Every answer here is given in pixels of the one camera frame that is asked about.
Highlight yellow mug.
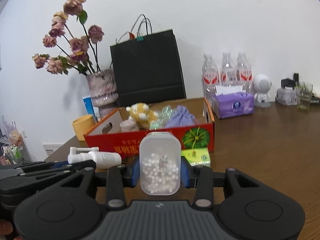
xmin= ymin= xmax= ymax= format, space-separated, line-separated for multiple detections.
xmin=72 ymin=114 xmax=96 ymax=141

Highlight person left hand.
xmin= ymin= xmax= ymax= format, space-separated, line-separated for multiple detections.
xmin=0 ymin=219 xmax=21 ymax=240

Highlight water bottle middle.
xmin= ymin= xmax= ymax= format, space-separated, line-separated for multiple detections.
xmin=220 ymin=52 xmax=236 ymax=86

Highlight green tissue pack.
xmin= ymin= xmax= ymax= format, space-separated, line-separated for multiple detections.
xmin=181 ymin=148 xmax=211 ymax=167

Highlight clear drinking glass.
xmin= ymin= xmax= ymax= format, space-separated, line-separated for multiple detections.
xmin=296 ymin=81 xmax=313 ymax=111

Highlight iridescent plastic bag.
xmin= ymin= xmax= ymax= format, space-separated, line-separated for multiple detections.
xmin=149 ymin=105 xmax=174 ymax=130

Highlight dried pink roses bouquet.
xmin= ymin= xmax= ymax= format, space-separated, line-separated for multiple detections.
xmin=32 ymin=0 xmax=105 ymax=76

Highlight white spray bottle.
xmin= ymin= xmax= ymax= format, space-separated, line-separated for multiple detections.
xmin=67 ymin=147 xmax=122 ymax=170

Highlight water bottle right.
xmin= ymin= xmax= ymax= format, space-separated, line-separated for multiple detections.
xmin=236 ymin=52 xmax=252 ymax=93

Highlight purple ceramic vase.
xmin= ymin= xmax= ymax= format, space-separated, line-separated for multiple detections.
xmin=86 ymin=69 xmax=119 ymax=119

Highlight water bottle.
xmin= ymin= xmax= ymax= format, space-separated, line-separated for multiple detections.
xmin=202 ymin=54 xmax=219 ymax=105
xmin=220 ymin=52 xmax=236 ymax=86
xmin=236 ymin=52 xmax=252 ymax=93

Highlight translucent pill container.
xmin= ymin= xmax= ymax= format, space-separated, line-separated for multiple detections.
xmin=139 ymin=132 xmax=181 ymax=196

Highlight yellow white plush toy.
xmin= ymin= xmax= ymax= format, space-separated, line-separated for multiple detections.
xmin=126 ymin=102 xmax=159 ymax=129

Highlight black paper bag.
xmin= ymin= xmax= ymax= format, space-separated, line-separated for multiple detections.
xmin=110 ymin=14 xmax=187 ymax=107

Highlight blue white tube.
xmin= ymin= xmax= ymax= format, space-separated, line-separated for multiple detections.
xmin=82 ymin=96 xmax=97 ymax=121

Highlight purple tissue box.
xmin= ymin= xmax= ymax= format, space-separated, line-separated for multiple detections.
xmin=211 ymin=86 xmax=254 ymax=119

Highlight water bottle left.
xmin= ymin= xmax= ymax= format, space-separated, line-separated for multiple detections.
xmin=202 ymin=54 xmax=219 ymax=105

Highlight white booklet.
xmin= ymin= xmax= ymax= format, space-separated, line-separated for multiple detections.
xmin=42 ymin=143 xmax=62 ymax=156

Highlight clear box with black items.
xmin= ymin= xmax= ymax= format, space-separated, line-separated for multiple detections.
xmin=275 ymin=73 xmax=299 ymax=106

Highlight red cardboard box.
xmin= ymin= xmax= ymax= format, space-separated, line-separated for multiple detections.
xmin=83 ymin=97 xmax=216 ymax=159

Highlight white robot figurine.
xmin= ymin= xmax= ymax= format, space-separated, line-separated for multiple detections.
xmin=253 ymin=74 xmax=272 ymax=108

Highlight purple drawstring pouch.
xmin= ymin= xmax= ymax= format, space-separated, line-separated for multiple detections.
xmin=165 ymin=105 xmax=199 ymax=128

